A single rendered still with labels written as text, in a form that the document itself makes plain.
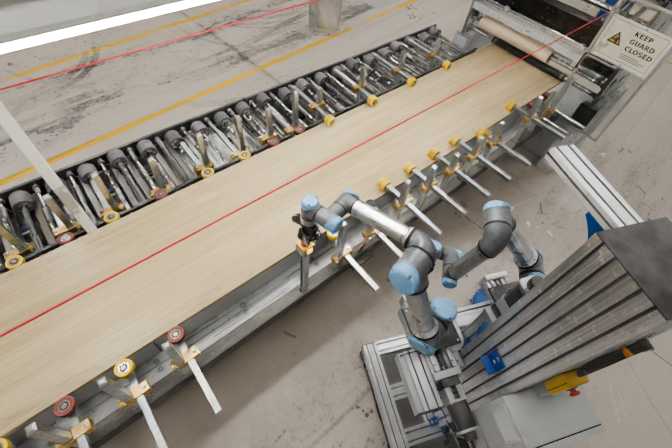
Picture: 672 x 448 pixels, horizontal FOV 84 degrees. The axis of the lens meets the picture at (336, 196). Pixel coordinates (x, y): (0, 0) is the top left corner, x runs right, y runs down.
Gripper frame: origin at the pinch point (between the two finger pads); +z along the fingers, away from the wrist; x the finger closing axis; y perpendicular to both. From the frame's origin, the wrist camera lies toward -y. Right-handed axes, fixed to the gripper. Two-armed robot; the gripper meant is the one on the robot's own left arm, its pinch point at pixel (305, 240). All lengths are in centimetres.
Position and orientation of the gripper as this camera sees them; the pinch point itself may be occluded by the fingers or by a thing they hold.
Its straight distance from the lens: 184.7
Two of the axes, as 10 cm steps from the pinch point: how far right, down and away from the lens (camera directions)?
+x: 7.7, -4.5, 4.4
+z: -0.8, 6.2, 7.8
